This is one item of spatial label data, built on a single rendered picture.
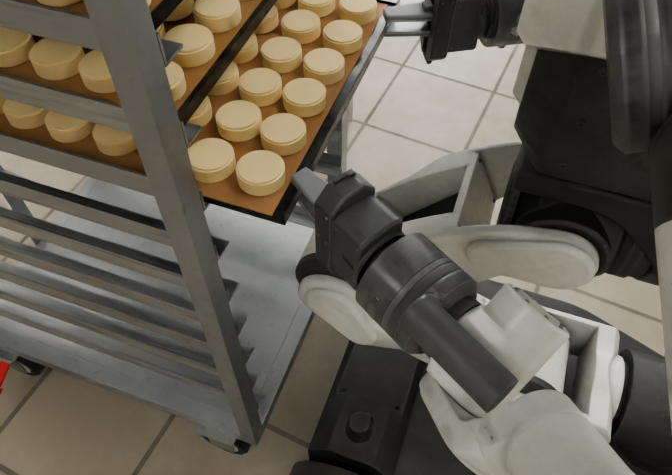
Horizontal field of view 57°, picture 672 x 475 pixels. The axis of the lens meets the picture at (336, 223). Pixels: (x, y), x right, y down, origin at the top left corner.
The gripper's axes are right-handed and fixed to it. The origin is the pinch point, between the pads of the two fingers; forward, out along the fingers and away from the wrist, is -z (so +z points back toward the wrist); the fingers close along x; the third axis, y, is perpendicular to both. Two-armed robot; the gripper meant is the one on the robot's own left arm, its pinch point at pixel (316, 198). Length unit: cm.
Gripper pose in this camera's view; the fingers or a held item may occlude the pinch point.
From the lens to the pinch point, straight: 62.3
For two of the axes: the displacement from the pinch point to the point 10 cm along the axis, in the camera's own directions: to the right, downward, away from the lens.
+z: 6.4, 6.2, -4.6
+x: 0.1, -6.0, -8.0
